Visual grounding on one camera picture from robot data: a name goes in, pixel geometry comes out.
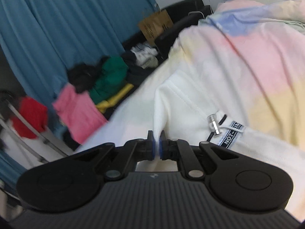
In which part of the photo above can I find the brown paper bag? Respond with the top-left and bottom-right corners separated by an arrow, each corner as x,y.
137,9 -> 174,46

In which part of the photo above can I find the black sofa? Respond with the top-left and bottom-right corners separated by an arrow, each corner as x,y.
121,0 -> 214,61

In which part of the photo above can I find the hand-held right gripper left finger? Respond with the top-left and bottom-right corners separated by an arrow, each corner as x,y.
69,130 -> 158,181

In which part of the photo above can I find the white and grey cloth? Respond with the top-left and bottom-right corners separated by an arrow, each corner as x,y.
130,44 -> 159,69

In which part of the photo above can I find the pink garment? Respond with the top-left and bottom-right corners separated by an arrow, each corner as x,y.
52,84 -> 108,144

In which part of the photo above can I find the green garment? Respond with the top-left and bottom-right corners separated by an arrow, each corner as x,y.
89,56 -> 129,105

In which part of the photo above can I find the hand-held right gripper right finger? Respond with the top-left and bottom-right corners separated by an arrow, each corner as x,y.
158,130 -> 242,180

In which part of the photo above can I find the yellow garment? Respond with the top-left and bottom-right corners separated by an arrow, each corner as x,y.
95,83 -> 134,114

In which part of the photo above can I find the black garment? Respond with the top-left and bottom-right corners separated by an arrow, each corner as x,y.
66,57 -> 109,94

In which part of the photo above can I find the white hoodie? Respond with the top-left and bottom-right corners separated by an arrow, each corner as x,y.
133,75 -> 305,222

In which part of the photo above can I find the blue curtain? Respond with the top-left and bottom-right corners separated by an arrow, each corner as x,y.
0,0 -> 158,116

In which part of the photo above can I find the red cloth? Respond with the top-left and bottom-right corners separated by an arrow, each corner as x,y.
11,96 -> 48,139

